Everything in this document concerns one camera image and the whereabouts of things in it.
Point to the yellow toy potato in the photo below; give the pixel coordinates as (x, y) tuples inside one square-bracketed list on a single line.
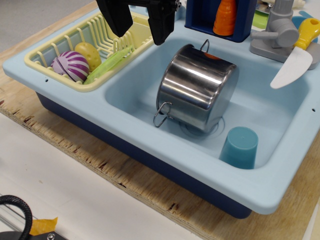
[(90, 53)]

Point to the teal plastic cup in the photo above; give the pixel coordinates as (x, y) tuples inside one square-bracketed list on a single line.
[(240, 148)]

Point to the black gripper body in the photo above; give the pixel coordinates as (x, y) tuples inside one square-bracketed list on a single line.
[(155, 3)]

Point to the black metal bracket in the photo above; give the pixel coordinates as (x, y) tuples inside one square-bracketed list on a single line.
[(15, 235)]

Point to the green toy pea pod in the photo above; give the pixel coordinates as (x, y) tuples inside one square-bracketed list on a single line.
[(107, 65)]

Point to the light blue toy sink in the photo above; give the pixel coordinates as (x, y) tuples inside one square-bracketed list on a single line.
[(286, 120)]

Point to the yellow handled toy knife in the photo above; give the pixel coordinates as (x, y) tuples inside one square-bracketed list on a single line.
[(299, 60)]

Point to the plywood base board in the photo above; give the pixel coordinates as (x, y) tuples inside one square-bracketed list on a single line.
[(99, 193)]

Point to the dark blue utensil holder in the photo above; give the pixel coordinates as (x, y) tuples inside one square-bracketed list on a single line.
[(201, 15)]

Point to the yellow tape piece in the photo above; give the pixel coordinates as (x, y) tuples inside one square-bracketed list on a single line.
[(42, 226)]

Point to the orange toy piece in pot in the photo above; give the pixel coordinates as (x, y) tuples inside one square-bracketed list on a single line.
[(210, 56)]

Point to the stainless steel pot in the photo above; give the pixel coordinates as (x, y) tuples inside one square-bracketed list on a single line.
[(196, 90)]

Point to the cream dish drying rack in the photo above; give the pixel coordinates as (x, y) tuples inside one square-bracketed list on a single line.
[(95, 31)]

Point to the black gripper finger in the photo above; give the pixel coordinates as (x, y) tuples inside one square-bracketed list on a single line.
[(117, 14), (161, 22)]

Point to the cream toy object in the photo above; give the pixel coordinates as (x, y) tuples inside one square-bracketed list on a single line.
[(298, 4)]

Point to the green toy plate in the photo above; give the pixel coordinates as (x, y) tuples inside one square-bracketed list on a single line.
[(260, 19)]

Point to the grey toy faucet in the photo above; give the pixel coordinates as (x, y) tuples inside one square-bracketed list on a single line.
[(276, 41)]

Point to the purple striped toy onion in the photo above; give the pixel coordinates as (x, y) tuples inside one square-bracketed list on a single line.
[(73, 64)]

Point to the orange toy carrot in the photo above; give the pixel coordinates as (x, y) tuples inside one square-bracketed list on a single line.
[(225, 19)]

